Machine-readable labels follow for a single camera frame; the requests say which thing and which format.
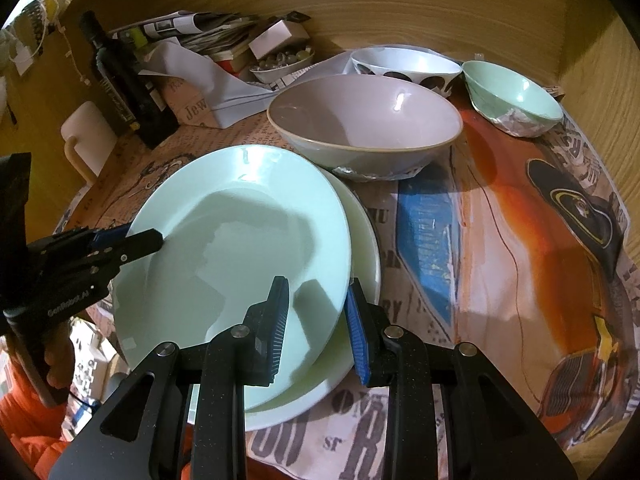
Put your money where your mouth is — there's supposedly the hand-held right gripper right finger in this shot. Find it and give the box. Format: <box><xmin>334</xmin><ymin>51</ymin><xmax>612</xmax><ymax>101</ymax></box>
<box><xmin>344</xmin><ymin>277</ymin><xmax>580</xmax><ymax>480</ymax></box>

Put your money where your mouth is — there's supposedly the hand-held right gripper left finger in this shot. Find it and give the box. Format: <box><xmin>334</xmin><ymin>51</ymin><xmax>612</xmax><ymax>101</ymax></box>
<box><xmin>47</xmin><ymin>275</ymin><xmax>292</xmax><ymax>480</ymax></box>

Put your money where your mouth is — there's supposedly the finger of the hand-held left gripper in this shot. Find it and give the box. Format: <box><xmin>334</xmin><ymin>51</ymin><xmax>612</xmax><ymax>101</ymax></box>
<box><xmin>90</xmin><ymin>224</ymin><xmax>132</xmax><ymax>251</ymax></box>
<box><xmin>90</xmin><ymin>229</ymin><xmax>165</xmax><ymax>267</ymax></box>

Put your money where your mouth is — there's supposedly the cream white plate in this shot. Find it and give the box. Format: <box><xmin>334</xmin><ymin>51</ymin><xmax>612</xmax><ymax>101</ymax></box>
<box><xmin>245</xmin><ymin>165</ymin><xmax>382</xmax><ymax>415</ymax></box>

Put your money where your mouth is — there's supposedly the mint green plate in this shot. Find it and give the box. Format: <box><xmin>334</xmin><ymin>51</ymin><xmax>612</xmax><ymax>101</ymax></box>
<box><xmin>111</xmin><ymin>145</ymin><xmax>351</xmax><ymax>408</ymax></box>

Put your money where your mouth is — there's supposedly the large greyish pink bowl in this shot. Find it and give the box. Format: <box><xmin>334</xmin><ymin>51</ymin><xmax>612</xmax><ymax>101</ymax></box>
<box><xmin>267</xmin><ymin>74</ymin><xmax>464</xmax><ymax>181</ymax></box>

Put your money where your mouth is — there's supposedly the white bowl with dark dots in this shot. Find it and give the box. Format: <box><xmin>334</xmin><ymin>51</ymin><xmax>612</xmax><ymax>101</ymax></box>
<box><xmin>350</xmin><ymin>46</ymin><xmax>462</xmax><ymax>98</ymax></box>

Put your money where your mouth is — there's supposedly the mint green bowl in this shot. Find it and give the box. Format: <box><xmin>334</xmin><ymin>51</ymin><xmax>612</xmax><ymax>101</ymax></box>
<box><xmin>461</xmin><ymin>60</ymin><xmax>565</xmax><ymax>137</ymax></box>

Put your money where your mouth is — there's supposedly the person's left forearm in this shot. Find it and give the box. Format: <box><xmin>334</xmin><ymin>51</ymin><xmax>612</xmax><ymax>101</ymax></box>
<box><xmin>0</xmin><ymin>355</ymin><xmax>71</xmax><ymax>480</ymax></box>

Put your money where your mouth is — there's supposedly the person's left hand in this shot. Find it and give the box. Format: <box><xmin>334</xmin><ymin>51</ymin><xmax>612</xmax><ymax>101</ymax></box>
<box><xmin>42</xmin><ymin>332</ymin><xmax>77</xmax><ymax>393</ymax></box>

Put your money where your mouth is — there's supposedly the white mug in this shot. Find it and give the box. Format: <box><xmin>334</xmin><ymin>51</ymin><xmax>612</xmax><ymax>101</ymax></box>
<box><xmin>61</xmin><ymin>101</ymin><xmax>118</xmax><ymax>186</ymax></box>

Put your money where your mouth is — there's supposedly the dark glass bottle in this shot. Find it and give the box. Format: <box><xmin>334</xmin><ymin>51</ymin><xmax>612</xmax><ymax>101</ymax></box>
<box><xmin>80</xmin><ymin>10</ymin><xmax>178</xmax><ymax>150</ymax></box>

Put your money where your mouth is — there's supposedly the white paper sheet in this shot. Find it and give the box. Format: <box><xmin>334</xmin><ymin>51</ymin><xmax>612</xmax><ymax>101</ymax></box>
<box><xmin>150</xmin><ymin>40</ymin><xmax>351</xmax><ymax>128</ymax></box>

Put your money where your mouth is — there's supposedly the newspaper print tablecloth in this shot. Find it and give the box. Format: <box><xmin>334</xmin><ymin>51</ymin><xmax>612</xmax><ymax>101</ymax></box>
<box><xmin>50</xmin><ymin>55</ymin><xmax>640</xmax><ymax>480</ymax></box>

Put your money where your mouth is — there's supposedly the white hanging tag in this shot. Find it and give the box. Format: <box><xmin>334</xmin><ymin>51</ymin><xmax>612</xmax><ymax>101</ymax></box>
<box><xmin>11</xmin><ymin>42</ymin><xmax>35</xmax><ymax>77</ymax></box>

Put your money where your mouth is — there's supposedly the small dish of beads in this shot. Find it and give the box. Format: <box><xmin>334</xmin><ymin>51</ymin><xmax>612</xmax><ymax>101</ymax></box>
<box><xmin>248</xmin><ymin>45</ymin><xmax>316</xmax><ymax>83</ymax></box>

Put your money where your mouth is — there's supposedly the small white box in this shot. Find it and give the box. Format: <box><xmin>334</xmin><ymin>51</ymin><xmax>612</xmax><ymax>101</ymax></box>
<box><xmin>248</xmin><ymin>20</ymin><xmax>311</xmax><ymax>58</ymax></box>

